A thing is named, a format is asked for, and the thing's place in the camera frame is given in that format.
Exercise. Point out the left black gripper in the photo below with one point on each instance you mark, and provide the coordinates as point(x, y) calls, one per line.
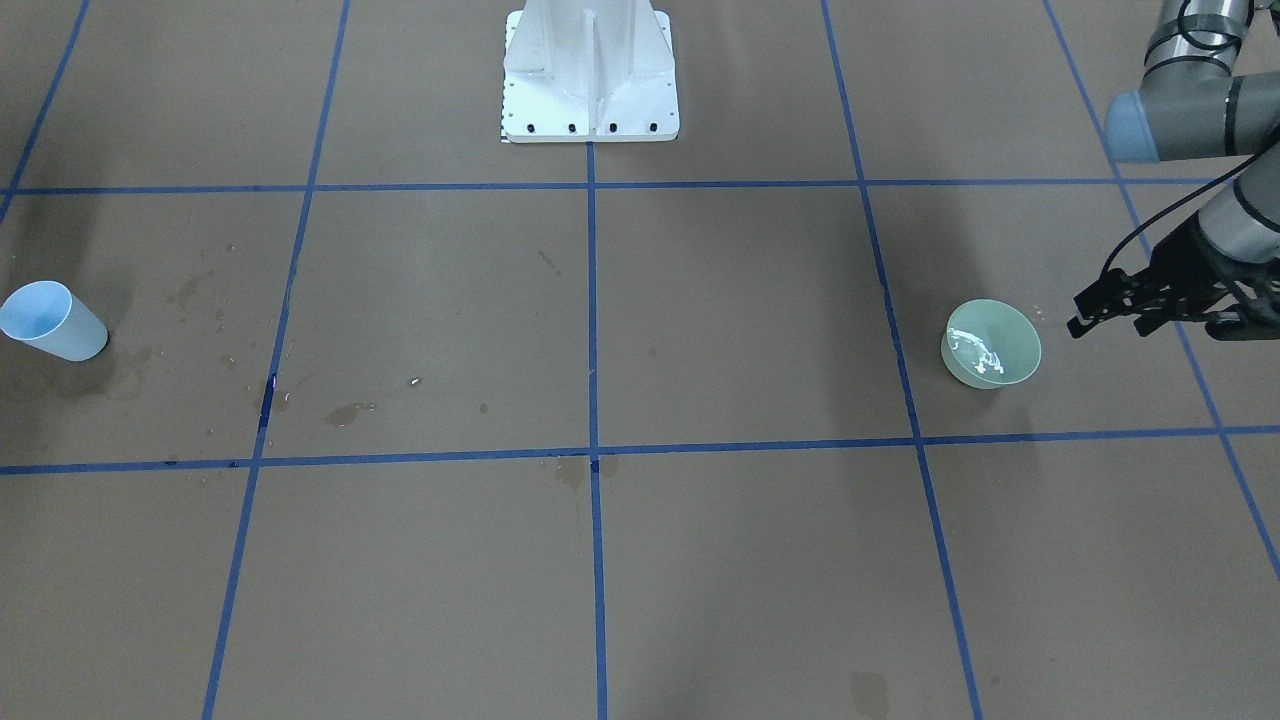
point(1187, 266)

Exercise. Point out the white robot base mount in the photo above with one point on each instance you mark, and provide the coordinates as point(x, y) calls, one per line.
point(589, 72)

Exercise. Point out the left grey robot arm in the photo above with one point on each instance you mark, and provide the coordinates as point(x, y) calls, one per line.
point(1191, 104)

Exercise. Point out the light green bowl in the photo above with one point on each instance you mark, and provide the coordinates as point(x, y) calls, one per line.
point(987, 344)

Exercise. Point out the light blue plastic cup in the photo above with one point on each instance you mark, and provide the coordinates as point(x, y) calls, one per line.
point(48, 316)

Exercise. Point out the brown paper table cover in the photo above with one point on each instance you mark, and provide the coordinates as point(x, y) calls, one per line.
point(398, 421)

